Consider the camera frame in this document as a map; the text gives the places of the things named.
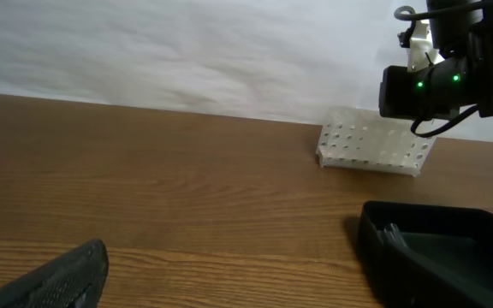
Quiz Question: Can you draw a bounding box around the white test tube rack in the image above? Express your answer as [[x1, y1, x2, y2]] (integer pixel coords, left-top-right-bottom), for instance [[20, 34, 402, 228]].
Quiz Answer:
[[314, 105, 438, 177]]

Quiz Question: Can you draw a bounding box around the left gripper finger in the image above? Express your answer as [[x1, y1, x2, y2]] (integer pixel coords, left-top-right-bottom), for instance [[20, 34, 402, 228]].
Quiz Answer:
[[0, 238, 110, 308]]

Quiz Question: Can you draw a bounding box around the clear test tube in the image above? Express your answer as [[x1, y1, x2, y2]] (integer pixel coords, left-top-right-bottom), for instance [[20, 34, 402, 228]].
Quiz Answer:
[[377, 222, 410, 250]]

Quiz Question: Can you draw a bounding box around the black tray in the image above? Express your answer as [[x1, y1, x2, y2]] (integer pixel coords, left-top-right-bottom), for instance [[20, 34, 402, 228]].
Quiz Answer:
[[355, 200, 493, 308]]

